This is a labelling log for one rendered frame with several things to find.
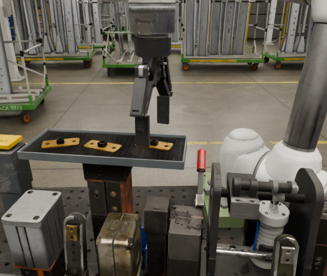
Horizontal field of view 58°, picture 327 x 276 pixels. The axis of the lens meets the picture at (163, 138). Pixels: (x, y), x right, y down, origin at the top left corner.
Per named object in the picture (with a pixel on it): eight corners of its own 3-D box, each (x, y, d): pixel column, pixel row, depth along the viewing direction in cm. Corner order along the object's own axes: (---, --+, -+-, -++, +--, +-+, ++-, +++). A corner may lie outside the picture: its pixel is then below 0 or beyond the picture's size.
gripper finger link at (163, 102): (156, 96, 72) (157, 95, 72) (157, 122, 74) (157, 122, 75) (168, 97, 71) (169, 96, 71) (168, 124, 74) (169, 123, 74)
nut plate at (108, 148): (82, 147, 69) (82, 142, 68) (92, 140, 72) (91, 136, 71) (114, 153, 66) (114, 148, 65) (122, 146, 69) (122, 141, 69)
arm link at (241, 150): (231, 165, 130) (237, 118, 120) (269, 183, 118) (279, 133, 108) (208, 179, 120) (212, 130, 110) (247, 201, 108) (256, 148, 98)
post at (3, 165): (18, 284, 89) (-19, 153, 70) (31, 264, 96) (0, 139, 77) (42, 287, 88) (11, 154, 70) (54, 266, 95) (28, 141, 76)
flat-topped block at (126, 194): (98, 294, 86) (80, 156, 67) (106, 271, 93) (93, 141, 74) (133, 298, 84) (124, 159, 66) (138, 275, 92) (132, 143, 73)
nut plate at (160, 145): (134, 146, 69) (134, 141, 69) (140, 139, 73) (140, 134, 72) (168, 151, 67) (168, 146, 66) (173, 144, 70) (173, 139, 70)
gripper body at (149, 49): (142, 33, 64) (144, 75, 68) (126, 36, 57) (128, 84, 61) (176, 34, 62) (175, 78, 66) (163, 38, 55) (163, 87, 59)
